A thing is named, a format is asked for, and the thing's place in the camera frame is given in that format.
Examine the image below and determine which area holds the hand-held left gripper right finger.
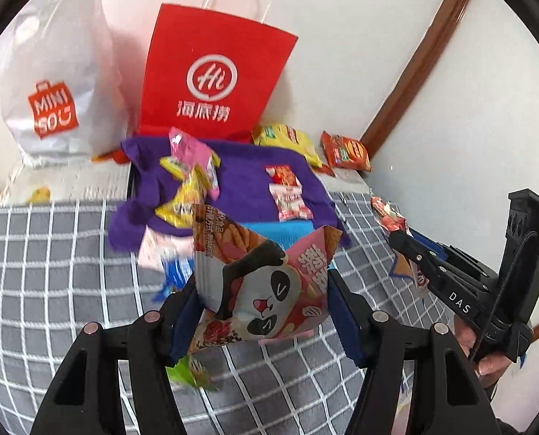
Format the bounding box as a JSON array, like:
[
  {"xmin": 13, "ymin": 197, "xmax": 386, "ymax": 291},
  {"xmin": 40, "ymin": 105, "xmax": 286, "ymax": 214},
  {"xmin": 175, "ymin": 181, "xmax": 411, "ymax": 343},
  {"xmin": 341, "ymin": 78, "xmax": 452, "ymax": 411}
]
[{"xmin": 328, "ymin": 269, "xmax": 499, "ymax": 435}]

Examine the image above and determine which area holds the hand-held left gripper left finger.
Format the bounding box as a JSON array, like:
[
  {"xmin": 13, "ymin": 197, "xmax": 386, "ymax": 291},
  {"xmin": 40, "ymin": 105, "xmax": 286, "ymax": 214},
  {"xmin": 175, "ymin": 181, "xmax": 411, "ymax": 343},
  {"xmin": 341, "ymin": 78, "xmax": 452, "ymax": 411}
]
[{"xmin": 30, "ymin": 276, "xmax": 202, "ymax": 435}]

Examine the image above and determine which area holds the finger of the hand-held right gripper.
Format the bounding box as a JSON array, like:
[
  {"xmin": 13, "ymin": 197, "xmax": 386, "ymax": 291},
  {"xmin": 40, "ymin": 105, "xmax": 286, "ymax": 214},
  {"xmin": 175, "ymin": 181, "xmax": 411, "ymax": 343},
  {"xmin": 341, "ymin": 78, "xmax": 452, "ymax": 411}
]
[
  {"xmin": 408, "ymin": 229, "xmax": 456, "ymax": 264},
  {"xmin": 388, "ymin": 229, "xmax": 438, "ymax": 288}
]

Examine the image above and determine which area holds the panda print snack packet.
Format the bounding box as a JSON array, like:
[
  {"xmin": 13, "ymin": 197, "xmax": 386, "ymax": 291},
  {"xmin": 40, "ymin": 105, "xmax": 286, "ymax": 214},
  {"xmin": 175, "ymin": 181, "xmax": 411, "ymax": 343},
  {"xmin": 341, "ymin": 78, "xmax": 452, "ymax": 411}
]
[{"xmin": 187, "ymin": 203, "xmax": 344, "ymax": 356}]

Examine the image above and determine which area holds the small yellow snack packet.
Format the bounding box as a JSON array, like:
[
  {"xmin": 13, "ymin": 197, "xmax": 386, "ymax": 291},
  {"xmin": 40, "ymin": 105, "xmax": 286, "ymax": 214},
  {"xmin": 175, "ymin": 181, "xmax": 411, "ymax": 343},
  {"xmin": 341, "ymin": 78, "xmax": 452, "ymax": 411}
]
[{"xmin": 154, "ymin": 156, "xmax": 209, "ymax": 229}]

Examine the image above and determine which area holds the pink strawberry candy packet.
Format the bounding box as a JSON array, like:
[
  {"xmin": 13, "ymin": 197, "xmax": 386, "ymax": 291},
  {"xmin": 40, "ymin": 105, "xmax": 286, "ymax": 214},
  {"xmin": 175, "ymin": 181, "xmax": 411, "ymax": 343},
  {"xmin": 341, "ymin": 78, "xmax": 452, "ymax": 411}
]
[{"xmin": 269, "ymin": 183, "xmax": 314, "ymax": 223}]

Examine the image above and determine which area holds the small red snack packet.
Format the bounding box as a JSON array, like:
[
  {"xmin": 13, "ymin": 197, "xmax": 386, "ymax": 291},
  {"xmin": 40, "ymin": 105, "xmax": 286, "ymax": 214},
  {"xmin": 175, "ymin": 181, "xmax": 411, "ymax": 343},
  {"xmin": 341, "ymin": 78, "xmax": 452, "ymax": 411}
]
[{"xmin": 266, "ymin": 164, "xmax": 303, "ymax": 187}]

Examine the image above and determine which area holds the purple cloth bag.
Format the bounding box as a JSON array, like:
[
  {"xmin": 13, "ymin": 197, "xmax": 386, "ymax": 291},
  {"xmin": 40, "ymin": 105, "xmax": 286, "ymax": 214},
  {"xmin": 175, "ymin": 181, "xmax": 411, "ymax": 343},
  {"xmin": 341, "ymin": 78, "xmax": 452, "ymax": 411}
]
[{"xmin": 108, "ymin": 135, "xmax": 352, "ymax": 254}]

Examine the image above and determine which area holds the pink round print snack packet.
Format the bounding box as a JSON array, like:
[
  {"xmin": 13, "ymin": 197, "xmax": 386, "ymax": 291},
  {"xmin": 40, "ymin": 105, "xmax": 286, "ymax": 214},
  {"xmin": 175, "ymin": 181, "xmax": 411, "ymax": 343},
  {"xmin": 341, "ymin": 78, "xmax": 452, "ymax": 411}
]
[{"xmin": 167, "ymin": 127, "xmax": 221, "ymax": 200}]

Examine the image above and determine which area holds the person's right hand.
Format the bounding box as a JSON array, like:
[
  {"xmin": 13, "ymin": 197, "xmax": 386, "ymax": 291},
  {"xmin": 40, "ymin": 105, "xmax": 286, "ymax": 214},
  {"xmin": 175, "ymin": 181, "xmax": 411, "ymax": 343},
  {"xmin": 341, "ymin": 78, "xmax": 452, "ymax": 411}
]
[{"xmin": 454, "ymin": 315, "xmax": 512, "ymax": 390}]

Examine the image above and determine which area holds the blue tissue pack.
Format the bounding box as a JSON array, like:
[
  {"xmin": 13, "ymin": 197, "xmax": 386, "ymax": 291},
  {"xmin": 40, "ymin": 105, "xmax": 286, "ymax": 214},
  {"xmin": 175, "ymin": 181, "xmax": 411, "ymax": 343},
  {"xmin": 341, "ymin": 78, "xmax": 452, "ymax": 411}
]
[{"xmin": 240, "ymin": 220, "xmax": 318, "ymax": 248}]

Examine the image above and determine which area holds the orange snack packet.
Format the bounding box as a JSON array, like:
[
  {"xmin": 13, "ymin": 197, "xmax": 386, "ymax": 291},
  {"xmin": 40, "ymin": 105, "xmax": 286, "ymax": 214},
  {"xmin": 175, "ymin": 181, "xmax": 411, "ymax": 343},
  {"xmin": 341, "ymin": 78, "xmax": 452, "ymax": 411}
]
[{"xmin": 320, "ymin": 130, "xmax": 373, "ymax": 173}]

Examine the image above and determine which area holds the grey checked blanket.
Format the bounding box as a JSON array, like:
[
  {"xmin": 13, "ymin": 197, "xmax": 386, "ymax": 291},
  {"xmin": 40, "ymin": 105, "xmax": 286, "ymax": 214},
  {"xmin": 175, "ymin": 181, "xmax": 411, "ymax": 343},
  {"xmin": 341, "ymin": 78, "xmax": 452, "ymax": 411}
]
[{"xmin": 0, "ymin": 192, "xmax": 456, "ymax": 435}]

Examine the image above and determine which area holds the large yellow chips packet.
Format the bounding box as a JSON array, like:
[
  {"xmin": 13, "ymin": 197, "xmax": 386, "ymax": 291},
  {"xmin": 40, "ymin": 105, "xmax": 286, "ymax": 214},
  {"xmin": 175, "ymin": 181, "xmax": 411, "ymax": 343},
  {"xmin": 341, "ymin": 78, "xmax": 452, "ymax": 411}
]
[{"xmin": 251, "ymin": 123, "xmax": 323, "ymax": 168}]

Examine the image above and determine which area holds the red paper bag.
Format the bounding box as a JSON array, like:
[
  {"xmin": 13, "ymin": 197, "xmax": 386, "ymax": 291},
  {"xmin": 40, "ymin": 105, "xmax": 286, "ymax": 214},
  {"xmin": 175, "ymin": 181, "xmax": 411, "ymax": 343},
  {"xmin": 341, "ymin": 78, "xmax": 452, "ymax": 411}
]
[{"xmin": 136, "ymin": 0, "xmax": 298, "ymax": 143}]

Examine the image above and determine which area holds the white plastic bag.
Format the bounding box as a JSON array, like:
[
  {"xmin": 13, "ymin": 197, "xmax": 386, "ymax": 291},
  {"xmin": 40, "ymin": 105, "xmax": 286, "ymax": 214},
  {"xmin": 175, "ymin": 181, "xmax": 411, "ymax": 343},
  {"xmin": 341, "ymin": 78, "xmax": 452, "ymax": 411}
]
[{"xmin": 0, "ymin": 0, "xmax": 130, "ymax": 169}]

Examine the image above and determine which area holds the brown wooden door frame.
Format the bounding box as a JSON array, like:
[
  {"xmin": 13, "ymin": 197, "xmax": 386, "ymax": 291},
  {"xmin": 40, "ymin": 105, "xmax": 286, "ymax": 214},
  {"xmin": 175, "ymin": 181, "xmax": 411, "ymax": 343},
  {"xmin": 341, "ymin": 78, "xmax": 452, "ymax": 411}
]
[{"xmin": 360, "ymin": 0, "xmax": 539, "ymax": 340}]

